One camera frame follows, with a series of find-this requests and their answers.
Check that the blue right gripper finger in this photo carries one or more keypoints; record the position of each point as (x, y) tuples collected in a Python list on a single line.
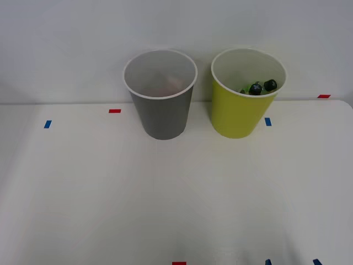
[(317, 262), (268, 262)]

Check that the yellow-green plastic waste bin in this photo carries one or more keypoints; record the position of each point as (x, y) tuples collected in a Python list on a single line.
[(237, 113)]

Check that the grey plastic waste bin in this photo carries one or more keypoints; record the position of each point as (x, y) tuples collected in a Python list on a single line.
[(165, 118)]

